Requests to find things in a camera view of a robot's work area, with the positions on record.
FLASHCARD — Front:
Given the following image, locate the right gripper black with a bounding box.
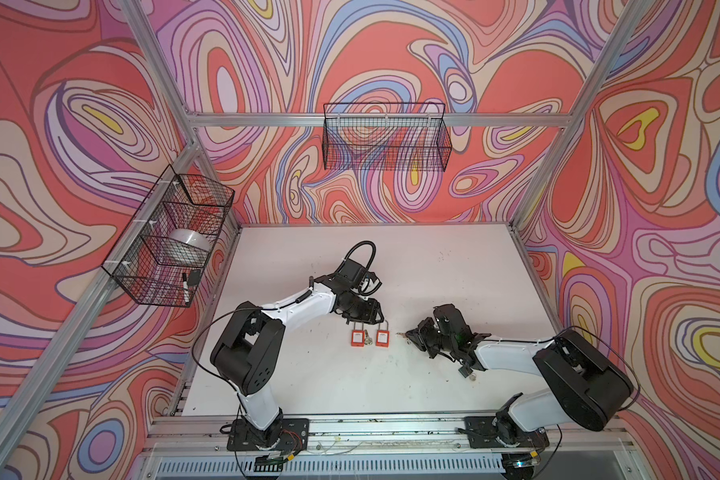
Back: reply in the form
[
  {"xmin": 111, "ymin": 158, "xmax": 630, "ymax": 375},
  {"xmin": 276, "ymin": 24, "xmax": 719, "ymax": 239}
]
[{"xmin": 403, "ymin": 316, "xmax": 455, "ymax": 358}]

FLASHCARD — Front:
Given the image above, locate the red padlock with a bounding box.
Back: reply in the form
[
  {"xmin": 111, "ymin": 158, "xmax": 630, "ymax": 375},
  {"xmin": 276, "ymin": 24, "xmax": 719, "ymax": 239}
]
[
  {"xmin": 350, "ymin": 326, "xmax": 366, "ymax": 348},
  {"xmin": 375, "ymin": 324, "xmax": 390, "ymax": 348}
]

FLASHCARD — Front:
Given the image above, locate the small black padlock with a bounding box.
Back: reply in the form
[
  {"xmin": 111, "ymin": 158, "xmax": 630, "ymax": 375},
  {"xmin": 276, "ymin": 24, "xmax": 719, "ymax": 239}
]
[{"xmin": 459, "ymin": 364, "xmax": 476, "ymax": 381}]

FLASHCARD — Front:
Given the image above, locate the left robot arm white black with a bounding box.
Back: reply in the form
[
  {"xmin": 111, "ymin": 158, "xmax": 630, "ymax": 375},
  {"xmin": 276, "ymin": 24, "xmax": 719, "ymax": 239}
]
[{"xmin": 210, "ymin": 240, "xmax": 386, "ymax": 434}]

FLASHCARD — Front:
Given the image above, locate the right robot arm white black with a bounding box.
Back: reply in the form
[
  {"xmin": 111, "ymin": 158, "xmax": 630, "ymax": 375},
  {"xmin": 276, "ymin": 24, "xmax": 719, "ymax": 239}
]
[{"xmin": 404, "ymin": 304, "xmax": 637, "ymax": 448}]

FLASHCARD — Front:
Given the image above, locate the white tape roll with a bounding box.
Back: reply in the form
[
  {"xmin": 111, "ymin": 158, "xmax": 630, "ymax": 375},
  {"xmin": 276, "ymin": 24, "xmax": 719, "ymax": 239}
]
[{"xmin": 165, "ymin": 228, "xmax": 212, "ymax": 266}]

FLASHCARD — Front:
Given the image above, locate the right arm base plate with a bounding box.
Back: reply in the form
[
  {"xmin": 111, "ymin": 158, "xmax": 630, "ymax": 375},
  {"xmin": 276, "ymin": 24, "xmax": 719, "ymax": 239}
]
[{"xmin": 457, "ymin": 416, "xmax": 549, "ymax": 450}]

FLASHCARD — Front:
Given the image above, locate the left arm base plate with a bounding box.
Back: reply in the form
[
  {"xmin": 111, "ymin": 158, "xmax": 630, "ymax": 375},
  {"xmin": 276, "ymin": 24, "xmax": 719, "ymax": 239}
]
[{"xmin": 220, "ymin": 417, "xmax": 310, "ymax": 453}]

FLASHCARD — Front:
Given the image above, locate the black wire basket back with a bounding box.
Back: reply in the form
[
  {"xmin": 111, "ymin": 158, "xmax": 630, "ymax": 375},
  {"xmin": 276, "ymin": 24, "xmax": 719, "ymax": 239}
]
[{"xmin": 322, "ymin": 100, "xmax": 453, "ymax": 172}]

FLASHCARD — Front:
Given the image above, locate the black wire basket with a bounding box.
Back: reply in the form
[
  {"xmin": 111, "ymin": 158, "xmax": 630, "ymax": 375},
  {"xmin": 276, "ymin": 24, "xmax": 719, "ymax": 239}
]
[
  {"xmin": 322, "ymin": 100, "xmax": 453, "ymax": 172},
  {"xmin": 102, "ymin": 166, "xmax": 235, "ymax": 308}
]

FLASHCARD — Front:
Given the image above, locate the black wire basket left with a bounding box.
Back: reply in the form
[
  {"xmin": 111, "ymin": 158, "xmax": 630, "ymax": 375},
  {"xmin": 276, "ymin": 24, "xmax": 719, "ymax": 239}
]
[{"xmin": 102, "ymin": 166, "xmax": 235, "ymax": 308}]

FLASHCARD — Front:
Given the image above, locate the aluminium front rail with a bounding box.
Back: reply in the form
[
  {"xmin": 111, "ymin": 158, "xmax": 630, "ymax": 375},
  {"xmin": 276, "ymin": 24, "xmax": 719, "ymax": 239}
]
[{"xmin": 143, "ymin": 411, "xmax": 637, "ymax": 455}]

